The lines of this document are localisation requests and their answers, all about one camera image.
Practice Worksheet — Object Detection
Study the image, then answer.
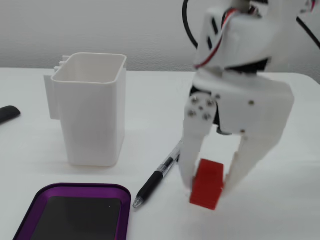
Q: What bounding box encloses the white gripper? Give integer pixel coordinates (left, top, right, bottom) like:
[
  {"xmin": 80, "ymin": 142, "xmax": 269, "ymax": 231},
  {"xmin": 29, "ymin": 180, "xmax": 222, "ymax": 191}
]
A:
[{"xmin": 178, "ymin": 67, "xmax": 295, "ymax": 195}]

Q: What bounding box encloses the red cube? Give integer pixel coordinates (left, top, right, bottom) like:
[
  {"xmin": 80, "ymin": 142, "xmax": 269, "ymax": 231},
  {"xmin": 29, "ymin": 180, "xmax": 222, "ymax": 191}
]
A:
[{"xmin": 189, "ymin": 158, "xmax": 225, "ymax": 210}]

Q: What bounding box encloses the white plastic box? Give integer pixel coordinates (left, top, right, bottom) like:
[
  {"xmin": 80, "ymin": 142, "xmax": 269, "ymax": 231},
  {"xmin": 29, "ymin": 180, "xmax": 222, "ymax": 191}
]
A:
[{"xmin": 43, "ymin": 52, "xmax": 128, "ymax": 168}]

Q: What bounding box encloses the black clear ballpoint pen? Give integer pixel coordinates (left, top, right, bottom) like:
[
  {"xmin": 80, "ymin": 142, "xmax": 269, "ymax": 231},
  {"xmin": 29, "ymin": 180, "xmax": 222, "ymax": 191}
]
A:
[{"xmin": 132, "ymin": 139, "xmax": 185, "ymax": 210}]

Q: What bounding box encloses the purple metal tray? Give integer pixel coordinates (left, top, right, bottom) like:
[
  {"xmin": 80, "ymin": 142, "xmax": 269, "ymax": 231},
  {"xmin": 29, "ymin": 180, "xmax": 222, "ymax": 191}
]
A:
[{"xmin": 12, "ymin": 183, "xmax": 133, "ymax": 240}]

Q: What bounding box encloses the black rounded object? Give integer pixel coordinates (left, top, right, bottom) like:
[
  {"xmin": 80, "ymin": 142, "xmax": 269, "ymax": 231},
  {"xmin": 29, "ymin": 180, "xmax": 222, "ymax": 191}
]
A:
[{"xmin": 0, "ymin": 105, "xmax": 22, "ymax": 125}]

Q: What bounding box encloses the red white black wire bundle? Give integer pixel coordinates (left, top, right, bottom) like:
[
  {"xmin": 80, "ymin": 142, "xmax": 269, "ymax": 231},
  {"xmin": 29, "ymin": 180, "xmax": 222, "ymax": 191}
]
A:
[{"xmin": 193, "ymin": 6, "xmax": 242, "ymax": 70}]

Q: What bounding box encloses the thin black cable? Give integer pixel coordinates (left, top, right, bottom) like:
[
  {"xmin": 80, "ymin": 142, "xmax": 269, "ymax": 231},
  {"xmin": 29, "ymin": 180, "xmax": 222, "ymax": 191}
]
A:
[{"xmin": 295, "ymin": 14, "xmax": 320, "ymax": 50}]

